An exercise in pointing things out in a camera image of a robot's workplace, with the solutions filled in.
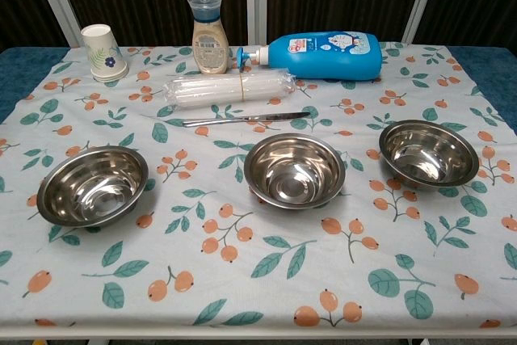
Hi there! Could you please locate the wrapped bundle of white straws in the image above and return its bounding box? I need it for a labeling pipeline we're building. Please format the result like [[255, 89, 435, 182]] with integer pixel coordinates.
[[162, 69, 297, 110]]

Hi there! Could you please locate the blue pump soap bottle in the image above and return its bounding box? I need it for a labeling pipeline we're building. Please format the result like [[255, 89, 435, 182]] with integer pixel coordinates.
[[236, 30, 384, 82]]

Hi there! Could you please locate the stainless steel bowl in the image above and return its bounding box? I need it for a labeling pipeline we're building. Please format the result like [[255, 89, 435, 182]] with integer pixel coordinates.
[[36, 145, 149, 229], [243, 133, 347, 210], [378, 119, 480, 190]]

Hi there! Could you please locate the stainless steel table knife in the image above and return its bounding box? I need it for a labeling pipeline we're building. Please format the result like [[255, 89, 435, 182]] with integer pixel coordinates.
[[182, 111, 312, 128]]

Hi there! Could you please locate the stack of floral paper cups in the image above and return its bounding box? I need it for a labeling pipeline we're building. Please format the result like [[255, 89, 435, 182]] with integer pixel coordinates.
[[80, 23, 129, 83]]

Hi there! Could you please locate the beige sauce bottle clear cap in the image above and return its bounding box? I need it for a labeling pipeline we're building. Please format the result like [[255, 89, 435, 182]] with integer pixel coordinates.
[[187, 0, 230, 76]]

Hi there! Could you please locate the floral orange fruit tablecloth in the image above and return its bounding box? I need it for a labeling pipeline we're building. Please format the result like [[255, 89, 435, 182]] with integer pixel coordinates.
[[0, 40, 517, 330]]

